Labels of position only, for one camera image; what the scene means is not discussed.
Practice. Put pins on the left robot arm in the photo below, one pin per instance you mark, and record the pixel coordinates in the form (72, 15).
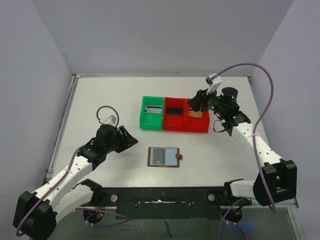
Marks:
(35, 215)

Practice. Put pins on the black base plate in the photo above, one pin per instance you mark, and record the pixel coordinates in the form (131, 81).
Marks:
(164, 203)

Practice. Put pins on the aluminium left rail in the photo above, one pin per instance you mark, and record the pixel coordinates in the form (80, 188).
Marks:
(62, 126)

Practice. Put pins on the aluminium front rail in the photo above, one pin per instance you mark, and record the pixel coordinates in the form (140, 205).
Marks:
(287, 203)

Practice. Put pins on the brown leather card holder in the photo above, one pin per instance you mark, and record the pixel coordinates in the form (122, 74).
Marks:
(172, 157)

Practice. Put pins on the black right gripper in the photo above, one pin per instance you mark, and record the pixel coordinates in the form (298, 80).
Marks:
(204, 100)

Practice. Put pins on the green bin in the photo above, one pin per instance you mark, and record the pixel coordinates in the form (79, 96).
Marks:
(149, 121)

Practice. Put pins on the aluminium rail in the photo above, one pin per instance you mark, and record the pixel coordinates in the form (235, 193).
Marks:
(287, 203)
(62, 126)

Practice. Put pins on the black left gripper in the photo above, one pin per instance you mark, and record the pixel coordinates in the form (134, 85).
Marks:
(128, 141)

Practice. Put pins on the black card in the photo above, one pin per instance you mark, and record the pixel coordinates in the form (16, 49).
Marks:
(175, 111)

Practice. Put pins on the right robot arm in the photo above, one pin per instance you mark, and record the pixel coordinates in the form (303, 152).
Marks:
(277, 178)

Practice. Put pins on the red bin right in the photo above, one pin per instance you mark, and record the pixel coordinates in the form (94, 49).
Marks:
(198, 125)

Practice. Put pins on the red bin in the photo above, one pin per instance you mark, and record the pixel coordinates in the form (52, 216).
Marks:
(198, 125)
(176, 123)

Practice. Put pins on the red bin middle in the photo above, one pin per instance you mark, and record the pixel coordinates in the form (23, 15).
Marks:
(176, 123)

